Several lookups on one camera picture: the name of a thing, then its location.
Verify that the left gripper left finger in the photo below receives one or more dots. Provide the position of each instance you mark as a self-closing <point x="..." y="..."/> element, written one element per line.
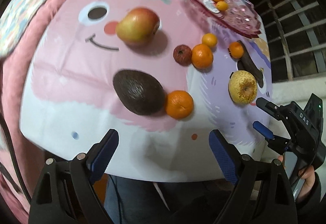
<point x="64" y="192"/>

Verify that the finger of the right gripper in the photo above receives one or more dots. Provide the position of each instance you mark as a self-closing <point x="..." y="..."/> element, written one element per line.
<point x="263" y="130"/>
<point x="268" y="107"/>

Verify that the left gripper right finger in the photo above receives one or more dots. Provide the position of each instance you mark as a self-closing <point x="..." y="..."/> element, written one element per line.
<point x="261" y="193"/>

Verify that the yellow pear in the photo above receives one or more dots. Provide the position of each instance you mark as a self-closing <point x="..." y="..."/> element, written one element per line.
<point x="242" y="87"/>

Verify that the blackened overripe banana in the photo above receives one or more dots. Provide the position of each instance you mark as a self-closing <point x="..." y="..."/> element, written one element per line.
<point x="248" y="65"/>

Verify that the orange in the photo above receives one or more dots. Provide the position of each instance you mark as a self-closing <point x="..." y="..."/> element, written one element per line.
<point x="202" y="56"/>
<point x="236" y="50"/>
<point x="179" y="104"/>

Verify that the small dark red fruit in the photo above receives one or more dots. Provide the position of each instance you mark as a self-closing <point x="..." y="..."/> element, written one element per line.
<point x="182" y="55"/>

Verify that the dark brown avocado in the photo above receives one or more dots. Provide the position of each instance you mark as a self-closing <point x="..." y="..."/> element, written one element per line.
<point x="139" y="92"/>

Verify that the person's right hand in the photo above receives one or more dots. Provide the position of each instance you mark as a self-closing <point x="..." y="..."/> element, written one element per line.
<point x="309" y="179"/>

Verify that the metal bed railing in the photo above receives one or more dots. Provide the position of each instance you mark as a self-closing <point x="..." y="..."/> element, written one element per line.
<point x="295" y="32"/>

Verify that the small light orange mandarin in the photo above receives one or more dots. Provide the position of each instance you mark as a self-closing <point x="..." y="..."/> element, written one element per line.
<point x="210" y="40"/>

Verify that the mandarin in plate lower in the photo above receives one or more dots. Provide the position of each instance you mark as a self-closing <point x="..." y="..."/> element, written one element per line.
<point x="222" y="6"/>

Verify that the cartoon printed tablecloth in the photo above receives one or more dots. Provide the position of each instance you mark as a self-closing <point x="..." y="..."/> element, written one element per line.
<point x="157" y="71"/>

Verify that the red yellow apple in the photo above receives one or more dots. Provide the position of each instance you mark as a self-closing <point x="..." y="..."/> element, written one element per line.
<point x="138" y="27"/>

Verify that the pastel patterned quilt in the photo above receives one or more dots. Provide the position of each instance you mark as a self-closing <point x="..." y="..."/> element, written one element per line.
<point x="14" y="22"/>

